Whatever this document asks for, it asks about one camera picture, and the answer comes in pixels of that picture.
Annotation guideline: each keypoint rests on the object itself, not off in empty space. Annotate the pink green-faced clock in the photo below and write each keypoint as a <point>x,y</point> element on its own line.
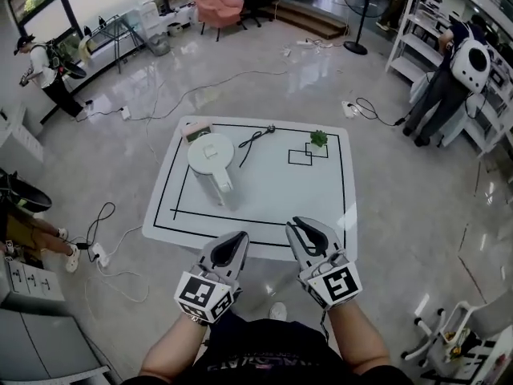
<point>192,128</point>

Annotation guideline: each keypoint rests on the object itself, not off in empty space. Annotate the person's right forearm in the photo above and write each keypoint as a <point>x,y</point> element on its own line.
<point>360,335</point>

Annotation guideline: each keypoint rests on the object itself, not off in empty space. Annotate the white power strip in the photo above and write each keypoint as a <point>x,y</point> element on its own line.
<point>324,45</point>
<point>126,113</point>
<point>100,255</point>
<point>348,109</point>

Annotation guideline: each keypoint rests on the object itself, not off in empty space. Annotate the gray bin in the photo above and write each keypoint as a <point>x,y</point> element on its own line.
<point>159,46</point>

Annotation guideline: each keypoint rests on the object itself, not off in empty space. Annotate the white rolling stool frame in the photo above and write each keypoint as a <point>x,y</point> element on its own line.
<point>465,305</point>

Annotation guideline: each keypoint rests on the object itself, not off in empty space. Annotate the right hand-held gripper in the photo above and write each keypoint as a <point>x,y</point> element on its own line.
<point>336,285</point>

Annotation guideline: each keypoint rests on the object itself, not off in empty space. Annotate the black dome backpack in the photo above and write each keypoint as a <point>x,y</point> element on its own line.
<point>28,199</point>

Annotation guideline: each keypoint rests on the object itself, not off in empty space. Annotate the person's left forearm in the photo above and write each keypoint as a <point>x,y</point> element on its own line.
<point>172,351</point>

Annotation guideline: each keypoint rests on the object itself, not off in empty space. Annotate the white tower appliance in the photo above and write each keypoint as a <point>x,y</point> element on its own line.
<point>150,18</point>

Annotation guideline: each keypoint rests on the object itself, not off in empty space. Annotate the pink armchair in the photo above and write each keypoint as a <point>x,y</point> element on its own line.
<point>216,4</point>

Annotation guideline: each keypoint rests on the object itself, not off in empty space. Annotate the wooden steps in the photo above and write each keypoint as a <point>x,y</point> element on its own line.
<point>312,18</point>

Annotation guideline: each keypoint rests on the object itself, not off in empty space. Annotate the white low cabinet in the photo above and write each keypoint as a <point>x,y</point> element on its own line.
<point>28,143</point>

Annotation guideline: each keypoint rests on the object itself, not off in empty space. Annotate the metal drying rack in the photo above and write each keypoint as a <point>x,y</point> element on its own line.
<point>116,20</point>

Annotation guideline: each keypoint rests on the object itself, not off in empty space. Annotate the standing floor fan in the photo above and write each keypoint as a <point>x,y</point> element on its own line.
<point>356,47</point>

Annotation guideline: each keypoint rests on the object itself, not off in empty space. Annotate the white shelf unit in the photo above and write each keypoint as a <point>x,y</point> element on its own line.
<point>409,38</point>

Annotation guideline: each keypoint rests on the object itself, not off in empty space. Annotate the gray cabinet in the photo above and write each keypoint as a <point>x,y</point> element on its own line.
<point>40,343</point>

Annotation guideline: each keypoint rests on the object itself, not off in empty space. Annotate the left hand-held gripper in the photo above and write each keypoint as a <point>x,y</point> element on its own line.
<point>196,291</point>

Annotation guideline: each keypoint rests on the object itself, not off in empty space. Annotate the person's right white shoe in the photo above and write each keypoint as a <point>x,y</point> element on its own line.
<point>278,311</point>

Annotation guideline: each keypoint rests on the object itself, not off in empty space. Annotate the metal wristwatch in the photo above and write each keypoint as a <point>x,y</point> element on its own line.
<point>197,320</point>

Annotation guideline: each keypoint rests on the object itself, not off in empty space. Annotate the white backpack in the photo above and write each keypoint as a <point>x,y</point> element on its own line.
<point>469,70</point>

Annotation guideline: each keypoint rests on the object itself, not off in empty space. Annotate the small green potted plant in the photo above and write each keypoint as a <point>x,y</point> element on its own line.
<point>319,137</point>

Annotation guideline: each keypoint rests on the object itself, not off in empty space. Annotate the person's black t-shirt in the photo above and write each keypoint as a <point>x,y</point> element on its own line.
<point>272,355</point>

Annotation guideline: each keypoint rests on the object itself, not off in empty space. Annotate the white electric kettle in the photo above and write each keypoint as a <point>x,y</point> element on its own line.
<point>210,152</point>

